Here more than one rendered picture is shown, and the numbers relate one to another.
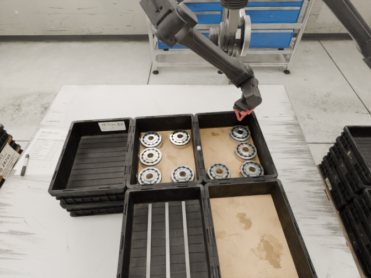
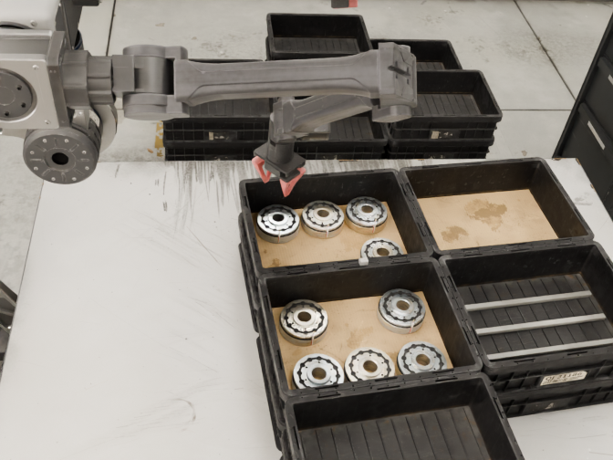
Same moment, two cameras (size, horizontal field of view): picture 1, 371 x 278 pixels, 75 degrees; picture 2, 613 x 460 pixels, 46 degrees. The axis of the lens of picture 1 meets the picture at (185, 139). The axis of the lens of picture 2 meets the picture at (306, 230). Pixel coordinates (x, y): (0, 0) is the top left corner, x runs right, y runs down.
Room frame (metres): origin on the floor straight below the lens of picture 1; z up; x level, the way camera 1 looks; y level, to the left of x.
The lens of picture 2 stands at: (1.03, 0.94, 2.08)
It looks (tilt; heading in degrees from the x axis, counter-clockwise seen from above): 45 degrees down; 256
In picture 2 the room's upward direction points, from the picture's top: 7 degrees clockwise
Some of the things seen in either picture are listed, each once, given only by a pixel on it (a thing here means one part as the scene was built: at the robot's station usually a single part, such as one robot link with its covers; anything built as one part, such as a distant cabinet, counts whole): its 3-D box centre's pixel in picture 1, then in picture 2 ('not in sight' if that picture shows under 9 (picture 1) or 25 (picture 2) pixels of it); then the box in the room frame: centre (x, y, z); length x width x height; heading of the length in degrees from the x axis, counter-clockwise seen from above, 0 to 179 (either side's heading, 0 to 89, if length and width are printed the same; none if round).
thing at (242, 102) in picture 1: (247, 97); (280, 149); (0.81, -0.27, 1.08); 0.10 x 0.07 x 0.07; 131
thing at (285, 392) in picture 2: (164, 147); (366, 323); (0.68, 0.09, 0.92); 0.40 x 0.30 x 0.02; 3
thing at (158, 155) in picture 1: (150, 156); (369, 368); (0.67, 0.16, 0.86); 0.10 x 0.10 x 0.01
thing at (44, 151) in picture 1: (44, 149); not in sight; (0.86, 0.79, 0.70); 0.33 x 0.23 x 0.01; 177
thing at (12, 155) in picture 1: (6, 160); not in sight; (1.02, 1.26, 0.41); 0.31 x 0.02 x 0.16; 177
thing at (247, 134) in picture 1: (239, 132); (277, 219); (0.80, -0.27, 0.86); 0.10 x 0.10 x 0.01
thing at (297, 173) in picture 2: (242, 111); (284, 177); (0.80, -0.26, 1.01); 0.07 x 0.07 x 0.09; 41
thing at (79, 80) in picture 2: not in sight; (85, 79); (1.16, 0.00, 1.45); 0.09 x 0.08 x 0.12; 87
